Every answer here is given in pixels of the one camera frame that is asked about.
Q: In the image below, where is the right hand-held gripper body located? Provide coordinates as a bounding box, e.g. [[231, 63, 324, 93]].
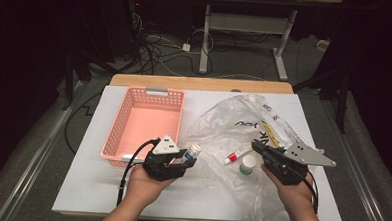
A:
[[263, 140, 338, 189]]

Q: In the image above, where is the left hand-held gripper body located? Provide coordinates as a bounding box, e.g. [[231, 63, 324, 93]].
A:
[[142, 132, 188, 183]]

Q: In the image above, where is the white bottle with blue label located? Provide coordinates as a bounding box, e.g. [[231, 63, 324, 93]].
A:
[[183, 142, 203, 165]]

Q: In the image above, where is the green bottle with white cap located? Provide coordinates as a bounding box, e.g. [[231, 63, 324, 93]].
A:
[[238, 154, 258, 177]]

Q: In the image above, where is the red and white tube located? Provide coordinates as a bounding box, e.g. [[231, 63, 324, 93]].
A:
[[223, 145, 254, 167]]

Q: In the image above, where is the clear plastic bag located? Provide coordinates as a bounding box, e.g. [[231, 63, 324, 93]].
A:
[[178, 90, 329, 221]]

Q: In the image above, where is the pink plastic basket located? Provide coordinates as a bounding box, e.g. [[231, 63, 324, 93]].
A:
[[99, 84, 186, 171]]

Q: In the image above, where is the person's left hand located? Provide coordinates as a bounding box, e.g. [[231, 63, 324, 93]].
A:
[[125, 164, 180, 209]]

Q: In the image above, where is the person's right hand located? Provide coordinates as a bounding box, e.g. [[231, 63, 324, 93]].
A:
[[259, 164, 316, 214]]

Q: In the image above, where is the wooden table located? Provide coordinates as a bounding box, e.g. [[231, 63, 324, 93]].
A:
[[58, 71, 339, 221]]

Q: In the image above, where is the white board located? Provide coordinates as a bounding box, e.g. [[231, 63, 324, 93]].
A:
[[51, 82, 349, 221]]

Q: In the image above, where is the black stand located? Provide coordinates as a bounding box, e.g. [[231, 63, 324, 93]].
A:
[[61, 46, 128, 114], [290, 66, 353, 135]]

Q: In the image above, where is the white power strip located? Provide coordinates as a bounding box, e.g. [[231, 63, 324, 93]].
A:
[[315, 39, 331, 53]]

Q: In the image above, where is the white-framed desk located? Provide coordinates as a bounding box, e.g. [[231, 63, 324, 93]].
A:
[[184, 0, 344, 85]]

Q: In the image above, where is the left hand-held gripper cable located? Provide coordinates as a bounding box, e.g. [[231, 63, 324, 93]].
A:
[[116, 136, 161, 209]]

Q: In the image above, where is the hand-held gripper cable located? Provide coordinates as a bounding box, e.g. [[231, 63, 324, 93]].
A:
[[301, 168, 322, 215], [116, 136, 161, 209]]

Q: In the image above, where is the right hand-held gripper cable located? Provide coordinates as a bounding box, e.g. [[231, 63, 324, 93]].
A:
[[301, 168, 322, 215]]

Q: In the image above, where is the metal floor rail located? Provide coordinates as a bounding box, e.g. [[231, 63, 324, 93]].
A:
[[0, 77, 88, 221], [312, 95, 392, 221]]

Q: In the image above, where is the black floor cable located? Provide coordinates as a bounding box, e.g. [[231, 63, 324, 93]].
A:
[[63, 90, 103, 156]]

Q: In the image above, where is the tangle of floor cables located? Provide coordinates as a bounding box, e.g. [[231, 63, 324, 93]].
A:
[[126, 1, 218, 79]]

